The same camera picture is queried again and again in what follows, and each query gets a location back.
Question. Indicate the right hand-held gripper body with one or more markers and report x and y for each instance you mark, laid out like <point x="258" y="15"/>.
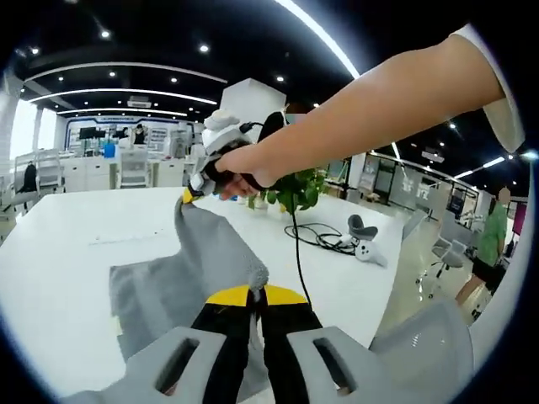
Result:
<point x="221" y="132"/>

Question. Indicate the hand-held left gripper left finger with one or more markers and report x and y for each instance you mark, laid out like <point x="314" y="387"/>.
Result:
<point x="181" y="362"/>

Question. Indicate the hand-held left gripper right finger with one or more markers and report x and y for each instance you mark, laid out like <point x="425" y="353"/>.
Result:
<point x="303" y="362"/>

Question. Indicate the grey towel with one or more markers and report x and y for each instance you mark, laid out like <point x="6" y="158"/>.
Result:
<point x="202" y="252"/>

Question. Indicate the person's right hand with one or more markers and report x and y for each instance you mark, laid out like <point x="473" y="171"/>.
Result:
<point x="248" y="166"/>

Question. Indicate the white square pillar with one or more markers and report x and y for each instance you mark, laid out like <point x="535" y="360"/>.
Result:
<point x="248" y="97"/>

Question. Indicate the white mesh chair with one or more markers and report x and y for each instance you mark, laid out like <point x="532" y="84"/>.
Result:
<point x="49" y="168"/>
<point x="134" y="166"/>

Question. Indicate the ceiling air conditioner unit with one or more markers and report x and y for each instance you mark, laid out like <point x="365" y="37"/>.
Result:
<point x="140" y="102"/>
<point x="433" y="155"/>

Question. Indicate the blue water jug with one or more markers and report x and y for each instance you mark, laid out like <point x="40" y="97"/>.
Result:
<point x="110" y="150"/>

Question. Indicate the green potted plant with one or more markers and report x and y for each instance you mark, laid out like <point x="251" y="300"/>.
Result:
<point x="307" y="189"/>

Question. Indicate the white low cabinet row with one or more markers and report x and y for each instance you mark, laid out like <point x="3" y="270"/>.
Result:
<point x="94" y="172"/>

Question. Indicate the small black monitor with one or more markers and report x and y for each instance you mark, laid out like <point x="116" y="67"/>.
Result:
<point x="87" y="133"/>

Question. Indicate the white controller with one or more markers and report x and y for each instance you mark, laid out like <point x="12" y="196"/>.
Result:
<point x="370" y="254"/>

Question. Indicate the white power adapter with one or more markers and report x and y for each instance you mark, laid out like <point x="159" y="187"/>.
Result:
<point x="344" y="240"/>

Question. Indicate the black jacket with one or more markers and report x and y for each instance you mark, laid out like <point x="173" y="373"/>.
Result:
<point x="30" y="177"/>

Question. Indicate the white swivel office chair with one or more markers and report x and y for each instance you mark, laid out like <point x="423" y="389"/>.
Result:
<point x="446" y="256"/>

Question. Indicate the person's white shirt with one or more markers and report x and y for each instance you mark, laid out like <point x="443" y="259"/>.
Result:
<point x="505" y="122"/>

